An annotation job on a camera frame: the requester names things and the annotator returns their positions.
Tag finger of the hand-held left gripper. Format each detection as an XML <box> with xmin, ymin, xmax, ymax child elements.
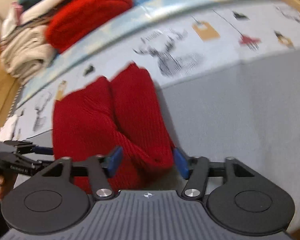
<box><xmin>3</xmin><ymin>140</ymin><xmax>33</xmax><ymax>147</ymax></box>
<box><xmin>15</xmin><ymin>146</ymin><xmax>55</xmax><ymax>156</ymax></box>

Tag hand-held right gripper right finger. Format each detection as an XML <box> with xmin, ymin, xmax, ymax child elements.
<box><xmin>173</xmin><ymin>148</ymin><xmax>255</xmax><ymax>201</ymax></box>

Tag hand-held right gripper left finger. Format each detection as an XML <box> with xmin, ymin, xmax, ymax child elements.
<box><xmin>41</xmin><ymin>146</ymin><xmax>124</xmax><ymax>201</ymax></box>

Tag red knit sweater gold buttons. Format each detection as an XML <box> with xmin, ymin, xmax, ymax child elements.
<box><xmin>52</xmin><ymin>62</ymin><xmax>180</xmax><ymax>195</ymax></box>

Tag small white cloth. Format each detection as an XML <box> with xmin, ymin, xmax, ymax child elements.
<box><xmin>0</xmin><ymin>115</ymin><xmax>19</xmax><ymax>142</ymax></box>

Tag grey printed bedsheet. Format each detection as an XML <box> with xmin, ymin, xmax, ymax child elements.
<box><xmin>14</xmin><ymin>0</ymin><xmax>300</xmax><ymax>233</ymax></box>

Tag cream folded garment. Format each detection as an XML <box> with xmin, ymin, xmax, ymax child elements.
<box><xmin>0</xmin><ymin>25</ymin><xmax>56</xmax><ymax>84</ymax></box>

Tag white pink garment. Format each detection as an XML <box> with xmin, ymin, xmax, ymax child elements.
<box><xmin>1</xmin><ymin>1</ymin><xmax>25</xmax><ymax>40</ymax></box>

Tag folded red knit sweater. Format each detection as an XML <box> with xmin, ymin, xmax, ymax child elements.
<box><xmin>45</xmin><ymin>0</ymin><xmax>134</xmax><ymax>55</ymax></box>

